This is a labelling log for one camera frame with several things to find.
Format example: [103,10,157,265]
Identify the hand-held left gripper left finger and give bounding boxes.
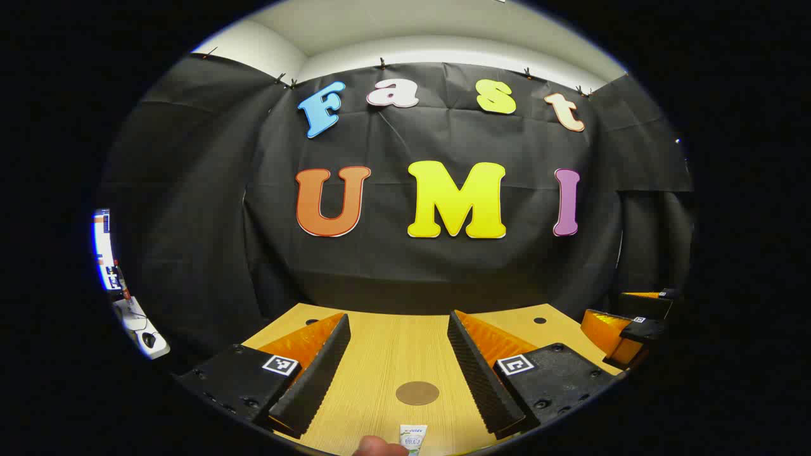
[174,312,351,439]

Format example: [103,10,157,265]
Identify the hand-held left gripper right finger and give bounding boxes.
[447,310,620,440]

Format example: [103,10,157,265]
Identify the white toothpaste tube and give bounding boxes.
[399,424,428,456]

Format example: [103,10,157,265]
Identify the computer monitor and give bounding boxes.
[93,209,122,292]

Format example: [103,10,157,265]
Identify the round brown coaster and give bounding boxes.
[396,381,440,406]

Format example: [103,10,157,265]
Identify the white side desk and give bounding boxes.
[113,296,170,360]

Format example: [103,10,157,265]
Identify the wooden desktop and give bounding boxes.
[241,303,625,456]

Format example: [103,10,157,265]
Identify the black backdrop cloth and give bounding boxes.
[101,54,694,374]

